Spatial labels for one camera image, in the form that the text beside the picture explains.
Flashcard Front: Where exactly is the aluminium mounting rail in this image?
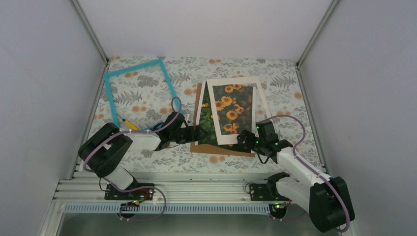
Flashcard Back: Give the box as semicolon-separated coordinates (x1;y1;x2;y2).
52;177;347;205

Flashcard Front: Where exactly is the floral patterned table mat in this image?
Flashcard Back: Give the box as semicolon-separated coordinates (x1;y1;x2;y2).
76;56;327;175

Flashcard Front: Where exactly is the brown frame backing board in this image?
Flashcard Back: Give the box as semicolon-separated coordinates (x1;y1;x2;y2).
190;83;255;157

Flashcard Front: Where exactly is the right aluminium corner post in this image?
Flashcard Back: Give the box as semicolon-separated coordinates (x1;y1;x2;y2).
296;0;341;70

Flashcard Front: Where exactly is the yellow black screwdriver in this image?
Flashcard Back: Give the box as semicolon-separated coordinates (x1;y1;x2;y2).
117;114;139;131

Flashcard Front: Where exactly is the left aluminium corner post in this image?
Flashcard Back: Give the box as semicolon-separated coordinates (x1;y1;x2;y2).
70;0;109;65

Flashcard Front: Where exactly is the grey slotted cable duct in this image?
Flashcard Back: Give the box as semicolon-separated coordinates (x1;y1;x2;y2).
62;203;270;215

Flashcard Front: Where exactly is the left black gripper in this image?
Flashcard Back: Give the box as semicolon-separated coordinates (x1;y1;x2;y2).
170;125;208;144

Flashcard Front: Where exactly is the aluminium corner post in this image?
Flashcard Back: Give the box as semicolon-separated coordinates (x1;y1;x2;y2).
296;0;341;70
70;0;109;65

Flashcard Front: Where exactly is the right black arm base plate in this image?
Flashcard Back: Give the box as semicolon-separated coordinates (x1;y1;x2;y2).
244;182;290;202

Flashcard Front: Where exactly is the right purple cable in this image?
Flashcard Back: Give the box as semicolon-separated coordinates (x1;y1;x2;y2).
267;115;352;233

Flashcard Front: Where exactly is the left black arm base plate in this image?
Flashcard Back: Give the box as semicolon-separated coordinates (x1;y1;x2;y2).
104;184;154;202

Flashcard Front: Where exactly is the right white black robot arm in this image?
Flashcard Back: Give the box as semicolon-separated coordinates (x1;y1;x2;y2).
237;120;355;233

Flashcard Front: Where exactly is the purple cable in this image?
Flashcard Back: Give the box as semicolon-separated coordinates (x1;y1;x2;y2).
267;115;352;233
82;96;183;193

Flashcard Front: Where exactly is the teal wooden picture frame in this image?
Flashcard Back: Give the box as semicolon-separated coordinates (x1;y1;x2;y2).
103;59;179;127

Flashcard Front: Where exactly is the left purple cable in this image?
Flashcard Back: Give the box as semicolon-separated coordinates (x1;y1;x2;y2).
82;96;183;193

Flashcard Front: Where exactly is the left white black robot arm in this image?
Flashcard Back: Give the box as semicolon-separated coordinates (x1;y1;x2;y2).
78;112;203;199

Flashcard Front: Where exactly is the sunflower photo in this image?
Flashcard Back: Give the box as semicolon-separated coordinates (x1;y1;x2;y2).
198;84;254;153

